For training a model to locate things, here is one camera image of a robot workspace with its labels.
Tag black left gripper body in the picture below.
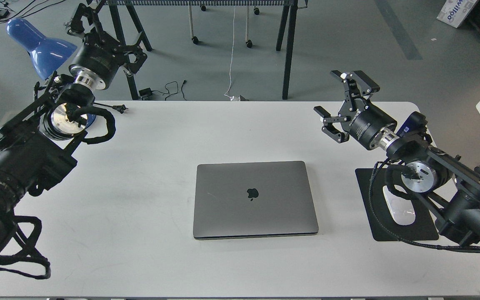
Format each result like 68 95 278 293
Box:
69 29 125 90

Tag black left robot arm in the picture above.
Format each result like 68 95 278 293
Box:
0 0 152 280

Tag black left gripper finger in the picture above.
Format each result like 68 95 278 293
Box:
66 2 104 42
115 32 147 76

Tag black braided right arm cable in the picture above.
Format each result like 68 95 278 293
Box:
367 162 480 300

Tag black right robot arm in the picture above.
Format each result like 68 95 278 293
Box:
314 70 480 254

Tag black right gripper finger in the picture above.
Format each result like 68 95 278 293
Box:
313 106 351 144
331 70 380 118

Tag grey laptop computer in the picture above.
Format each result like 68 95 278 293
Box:
192 161 319 240

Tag black power plug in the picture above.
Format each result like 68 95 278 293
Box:
94 102 128 114

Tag white computer mouse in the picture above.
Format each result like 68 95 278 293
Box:
382 185 416 226

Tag black trestle table frame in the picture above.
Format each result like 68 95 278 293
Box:
97 0 308 100

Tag black power adapter with cable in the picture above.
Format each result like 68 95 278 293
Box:
138 80 187 101

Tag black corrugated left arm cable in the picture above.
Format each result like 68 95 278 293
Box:
0 104 117 280

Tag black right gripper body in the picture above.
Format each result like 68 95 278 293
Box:
345 100 398 150

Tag blue desk lamp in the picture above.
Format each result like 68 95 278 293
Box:
6 18 98 128

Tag white hanging cable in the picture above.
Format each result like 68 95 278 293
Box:
224 5 240 100

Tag white rolling cart legs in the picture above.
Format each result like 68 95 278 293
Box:
188 0 261 50

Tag black mouse pad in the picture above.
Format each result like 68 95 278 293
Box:
355 168 439 242

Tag white cardboard box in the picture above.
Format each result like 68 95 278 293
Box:
436 0 479 28

